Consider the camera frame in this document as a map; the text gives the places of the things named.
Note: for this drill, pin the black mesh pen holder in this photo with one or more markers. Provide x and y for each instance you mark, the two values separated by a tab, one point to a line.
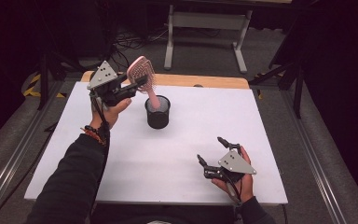
158	119

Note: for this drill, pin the person's right hand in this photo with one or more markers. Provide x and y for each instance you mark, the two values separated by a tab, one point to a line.
245	189

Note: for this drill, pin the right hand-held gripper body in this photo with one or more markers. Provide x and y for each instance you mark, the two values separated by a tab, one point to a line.
234	165

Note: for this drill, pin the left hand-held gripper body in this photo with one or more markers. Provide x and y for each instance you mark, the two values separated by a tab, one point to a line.
104	77

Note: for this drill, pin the person's left hand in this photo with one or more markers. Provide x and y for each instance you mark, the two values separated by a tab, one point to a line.
110	113

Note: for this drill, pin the aluminium floor rail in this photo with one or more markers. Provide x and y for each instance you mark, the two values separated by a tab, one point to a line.
15	158
315	161

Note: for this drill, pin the black metal stand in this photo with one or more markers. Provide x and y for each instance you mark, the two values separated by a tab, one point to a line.
48	77
287	82

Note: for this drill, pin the pink hairbrush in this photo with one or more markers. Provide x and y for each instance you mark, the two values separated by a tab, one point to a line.
140	67

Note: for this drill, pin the metal frame stand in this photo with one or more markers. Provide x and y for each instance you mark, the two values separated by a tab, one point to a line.
209	20

